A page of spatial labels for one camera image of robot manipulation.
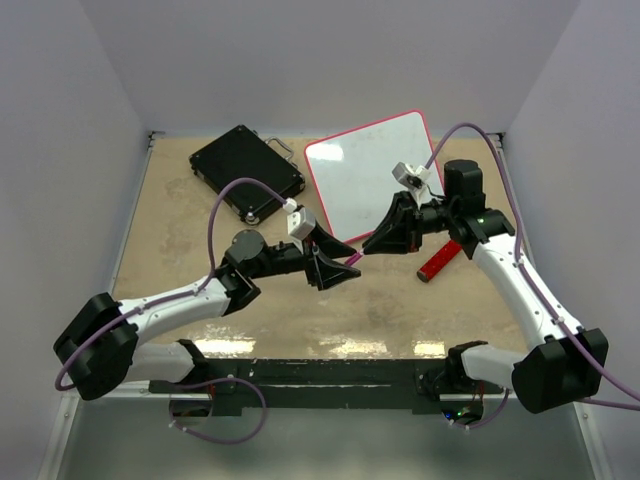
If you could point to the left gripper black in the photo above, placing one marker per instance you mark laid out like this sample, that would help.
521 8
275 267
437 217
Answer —
322 272

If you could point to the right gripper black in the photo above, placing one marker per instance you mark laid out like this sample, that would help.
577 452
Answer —
395 237

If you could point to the purple capped whiteboard marker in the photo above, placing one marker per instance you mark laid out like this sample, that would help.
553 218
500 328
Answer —
353 259

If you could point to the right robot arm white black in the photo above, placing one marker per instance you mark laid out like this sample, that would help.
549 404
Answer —
564 359

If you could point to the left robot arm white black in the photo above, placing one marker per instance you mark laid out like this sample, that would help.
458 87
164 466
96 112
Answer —
110 342

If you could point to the red cylindrical eraser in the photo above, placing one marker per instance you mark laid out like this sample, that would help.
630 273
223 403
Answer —
431 268

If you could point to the black hard case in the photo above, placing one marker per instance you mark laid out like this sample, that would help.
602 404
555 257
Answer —
241 153

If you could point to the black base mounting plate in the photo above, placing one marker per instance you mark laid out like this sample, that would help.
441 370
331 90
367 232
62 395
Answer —
418 385

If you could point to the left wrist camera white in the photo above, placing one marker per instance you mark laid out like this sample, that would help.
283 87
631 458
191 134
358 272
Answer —
300 220

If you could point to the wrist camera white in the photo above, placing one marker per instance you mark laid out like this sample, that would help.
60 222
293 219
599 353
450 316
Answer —
300 220
413 178

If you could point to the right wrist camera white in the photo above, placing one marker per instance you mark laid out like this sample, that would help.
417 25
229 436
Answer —
413 178

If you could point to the whiteboard with pink frame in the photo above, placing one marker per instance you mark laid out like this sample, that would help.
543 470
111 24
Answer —
355 172

